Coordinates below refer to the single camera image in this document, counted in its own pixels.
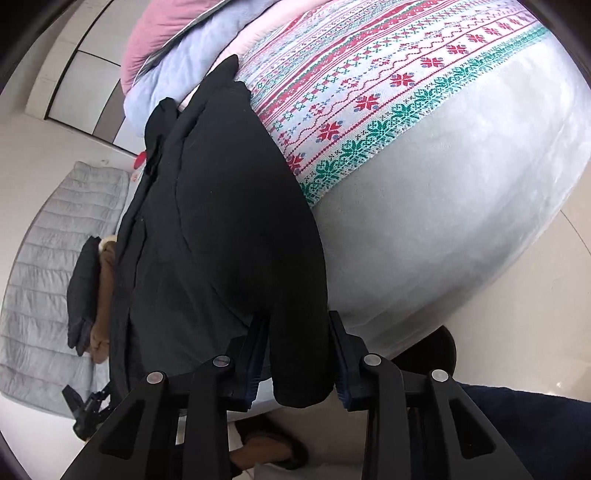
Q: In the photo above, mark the pale pink pillow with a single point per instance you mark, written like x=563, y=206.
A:
x=240, y=44

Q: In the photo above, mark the pink quilt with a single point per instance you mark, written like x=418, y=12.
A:
x=152, y=41

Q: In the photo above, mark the white sliding-door wardrobe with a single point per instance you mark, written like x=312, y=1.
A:
x=87, y=78

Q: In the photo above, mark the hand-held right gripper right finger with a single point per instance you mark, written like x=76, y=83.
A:
x=344, y=374

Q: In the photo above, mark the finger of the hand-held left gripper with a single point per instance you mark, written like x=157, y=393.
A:
x=102, y=394

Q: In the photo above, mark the small red item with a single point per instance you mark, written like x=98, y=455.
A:
x=140, y=159

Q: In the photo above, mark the person's dark trouser leg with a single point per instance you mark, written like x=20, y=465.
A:
x=521, y=434

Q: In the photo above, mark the black coat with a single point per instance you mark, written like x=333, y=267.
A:
x=217, y=221

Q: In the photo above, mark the printed snowflake pattern blanket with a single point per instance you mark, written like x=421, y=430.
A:
x=360, y=83

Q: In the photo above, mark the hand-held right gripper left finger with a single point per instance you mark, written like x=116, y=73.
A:
x=253, y=364

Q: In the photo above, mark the grey quilted mat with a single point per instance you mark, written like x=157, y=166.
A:
x=51, y=258

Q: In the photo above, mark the brown fur-trimmed garment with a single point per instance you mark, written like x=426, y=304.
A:
x=104, y=295

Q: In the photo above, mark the light blue quilt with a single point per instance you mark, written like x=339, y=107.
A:
x=184, y=69

